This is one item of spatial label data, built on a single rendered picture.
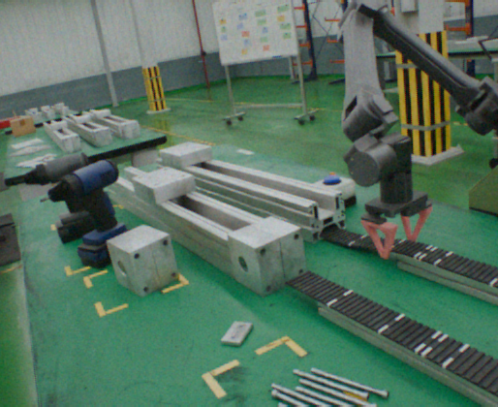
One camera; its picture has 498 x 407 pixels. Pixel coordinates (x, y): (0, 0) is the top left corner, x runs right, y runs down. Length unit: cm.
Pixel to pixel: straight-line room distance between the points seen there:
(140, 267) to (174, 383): 28
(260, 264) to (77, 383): 34
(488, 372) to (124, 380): 47
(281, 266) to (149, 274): 25
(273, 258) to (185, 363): 23
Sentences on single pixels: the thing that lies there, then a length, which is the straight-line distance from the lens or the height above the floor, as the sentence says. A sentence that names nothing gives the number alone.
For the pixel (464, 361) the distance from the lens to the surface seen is 58.
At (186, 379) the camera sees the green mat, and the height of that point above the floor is 78.
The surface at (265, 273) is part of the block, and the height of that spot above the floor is 82.
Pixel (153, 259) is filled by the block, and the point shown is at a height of 84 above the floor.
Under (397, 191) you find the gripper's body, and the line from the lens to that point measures 77.
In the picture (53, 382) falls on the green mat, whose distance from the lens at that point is 74.
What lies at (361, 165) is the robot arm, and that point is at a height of 99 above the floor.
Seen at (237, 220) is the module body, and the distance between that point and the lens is 92.
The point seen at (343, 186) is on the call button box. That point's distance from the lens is 109.
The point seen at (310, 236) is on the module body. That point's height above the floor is 80.
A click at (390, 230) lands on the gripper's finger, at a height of 87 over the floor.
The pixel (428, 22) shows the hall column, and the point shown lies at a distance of 410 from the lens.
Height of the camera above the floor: 119
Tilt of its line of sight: 19 degrees down
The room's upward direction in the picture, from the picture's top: 10 degrees counter-clockwise
